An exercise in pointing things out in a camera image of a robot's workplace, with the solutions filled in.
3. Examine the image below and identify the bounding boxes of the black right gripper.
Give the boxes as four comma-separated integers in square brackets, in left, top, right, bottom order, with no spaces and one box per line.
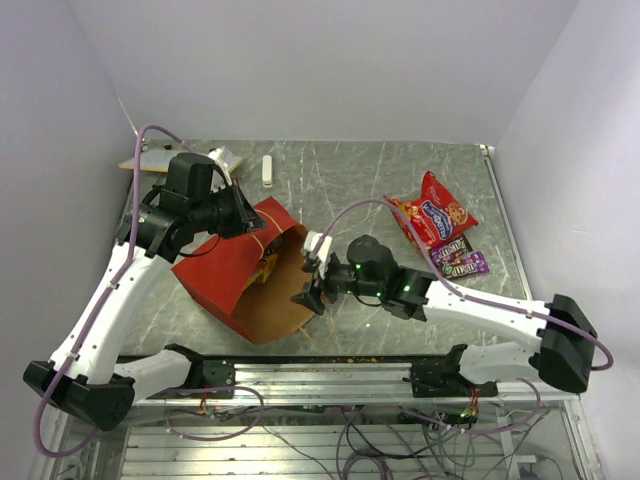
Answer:
[291,251,384,313]

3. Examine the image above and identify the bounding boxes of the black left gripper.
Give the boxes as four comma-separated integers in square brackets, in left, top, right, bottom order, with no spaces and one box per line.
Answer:
[190,177,268,239]

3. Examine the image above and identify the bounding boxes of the red brown paper bag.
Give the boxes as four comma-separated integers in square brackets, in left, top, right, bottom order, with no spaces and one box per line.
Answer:
[172,197,314,345]

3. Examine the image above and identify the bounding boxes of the purple snack packet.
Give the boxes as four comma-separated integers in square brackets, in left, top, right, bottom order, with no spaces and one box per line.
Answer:
[430,234,472,266]

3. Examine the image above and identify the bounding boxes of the red snack packet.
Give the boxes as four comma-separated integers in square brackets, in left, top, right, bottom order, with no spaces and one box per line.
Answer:
[418,171,478,241]

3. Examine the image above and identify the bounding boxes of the orange red chips packet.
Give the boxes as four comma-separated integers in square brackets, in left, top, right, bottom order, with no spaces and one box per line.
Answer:
[384,196,453,250]

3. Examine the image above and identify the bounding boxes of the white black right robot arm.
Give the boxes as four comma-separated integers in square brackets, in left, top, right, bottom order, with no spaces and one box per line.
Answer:
[291,232,597,396]

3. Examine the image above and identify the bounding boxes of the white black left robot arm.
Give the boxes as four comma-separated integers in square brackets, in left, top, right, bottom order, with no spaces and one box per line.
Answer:
[23,152,266,431]

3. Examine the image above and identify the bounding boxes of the white marker pen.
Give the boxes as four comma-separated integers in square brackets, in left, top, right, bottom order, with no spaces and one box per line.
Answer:
[261,154,274,188]

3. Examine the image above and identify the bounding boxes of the white board yellow edge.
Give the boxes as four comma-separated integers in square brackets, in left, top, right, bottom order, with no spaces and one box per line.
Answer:
[118,148,246,174]

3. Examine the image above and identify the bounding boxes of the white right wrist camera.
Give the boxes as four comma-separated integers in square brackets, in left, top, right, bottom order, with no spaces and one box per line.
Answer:
[301,231,333,261]

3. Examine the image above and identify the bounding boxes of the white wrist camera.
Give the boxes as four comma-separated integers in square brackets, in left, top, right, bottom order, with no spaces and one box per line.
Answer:
[207,146,242,182]
[301,231,333,261]

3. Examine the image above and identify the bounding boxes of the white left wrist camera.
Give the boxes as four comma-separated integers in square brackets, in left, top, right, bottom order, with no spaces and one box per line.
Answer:
[207,146,242,182]

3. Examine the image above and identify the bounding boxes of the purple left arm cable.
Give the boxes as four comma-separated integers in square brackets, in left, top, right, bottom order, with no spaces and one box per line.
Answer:
[33,124,196,459]

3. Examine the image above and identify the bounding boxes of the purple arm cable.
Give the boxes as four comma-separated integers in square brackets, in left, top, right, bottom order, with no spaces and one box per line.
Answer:
[314,198,615,371]
[33,124,196,459]

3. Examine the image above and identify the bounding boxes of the aluminium frame rail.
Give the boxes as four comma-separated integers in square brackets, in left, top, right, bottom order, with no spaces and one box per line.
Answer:
[141,356,572,408]

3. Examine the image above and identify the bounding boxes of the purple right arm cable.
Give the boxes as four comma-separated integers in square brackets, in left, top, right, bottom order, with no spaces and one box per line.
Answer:
[314,198,615,371]

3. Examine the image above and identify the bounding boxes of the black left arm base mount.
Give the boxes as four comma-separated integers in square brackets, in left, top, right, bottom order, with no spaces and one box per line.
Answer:
[166,357,236,399]

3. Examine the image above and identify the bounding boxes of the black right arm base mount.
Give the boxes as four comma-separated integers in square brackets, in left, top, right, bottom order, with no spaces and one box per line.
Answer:
[402,355,499,398]

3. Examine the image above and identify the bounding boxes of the loose cables under frame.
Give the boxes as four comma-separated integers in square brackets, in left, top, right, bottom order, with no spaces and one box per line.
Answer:
[164,384,551,480]

